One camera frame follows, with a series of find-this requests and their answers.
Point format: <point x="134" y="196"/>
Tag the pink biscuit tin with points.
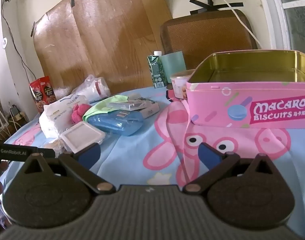
<point x="217" y="105"/>

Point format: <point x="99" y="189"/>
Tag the food can with white lid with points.
<point x="178" y="85"/>

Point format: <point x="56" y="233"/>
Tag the green drink carton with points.
<point x="156" y="72"/>

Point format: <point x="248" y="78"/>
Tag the pink fluffy cloth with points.
<point x="78" y="113"/>

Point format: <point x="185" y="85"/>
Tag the clear bag of white cups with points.
<point x="97" y="87"/>

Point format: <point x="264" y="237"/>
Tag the black tape cross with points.
<point x="212" y="6"/>

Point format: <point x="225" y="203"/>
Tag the large white tissue pack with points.
<point x="55" y="115"/>

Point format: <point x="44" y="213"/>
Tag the patterned tissue pack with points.
<point x="151" y="110"/>

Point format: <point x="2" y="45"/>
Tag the clear plastic package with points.
<point x="127" y="104"/>

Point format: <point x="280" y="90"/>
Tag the light green cloth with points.
<point x="100" y="107"/>

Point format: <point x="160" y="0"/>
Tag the brown woven chair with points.
<point x="205" y="37"/>

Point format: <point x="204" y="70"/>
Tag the blue plastic case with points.
<point x="117" y="125"/>

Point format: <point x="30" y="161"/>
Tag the white-framed window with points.
<point x="300" y="17"/>

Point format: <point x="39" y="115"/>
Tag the white square box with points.
<point x="80" y="136"/>

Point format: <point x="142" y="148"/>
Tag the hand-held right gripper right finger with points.
<point x="208" y="153"/>

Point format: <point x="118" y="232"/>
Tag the blue cartoon bed sheet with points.
<point x="142" y="150"/>

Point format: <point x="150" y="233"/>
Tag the black charger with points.
<point x="14" y="110"/>

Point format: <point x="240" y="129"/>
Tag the large wooden board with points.
<point x="105" y="42"/>

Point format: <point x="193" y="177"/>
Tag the teal cylinder cup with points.
<point x="173" y="65"/>

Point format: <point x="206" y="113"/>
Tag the red snack box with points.
<point x="48" y="92"/>
<point x="35" y="97"/>

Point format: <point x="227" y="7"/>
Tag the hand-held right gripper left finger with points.
<point x="88" y="153"/>

